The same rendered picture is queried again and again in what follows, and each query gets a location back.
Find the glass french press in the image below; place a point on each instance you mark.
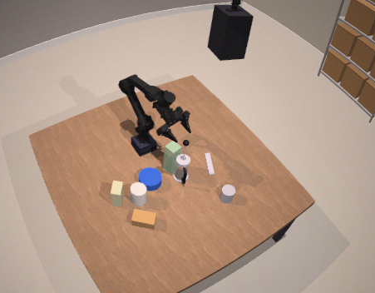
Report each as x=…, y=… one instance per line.
x=182, y=166

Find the pale yellow block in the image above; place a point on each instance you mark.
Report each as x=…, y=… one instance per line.
x=117, y=193

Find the blue short cylinder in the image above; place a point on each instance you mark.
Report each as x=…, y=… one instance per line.
x=151, y=178

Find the orange rectangular block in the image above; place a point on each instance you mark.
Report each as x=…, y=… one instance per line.
x=143, y=219

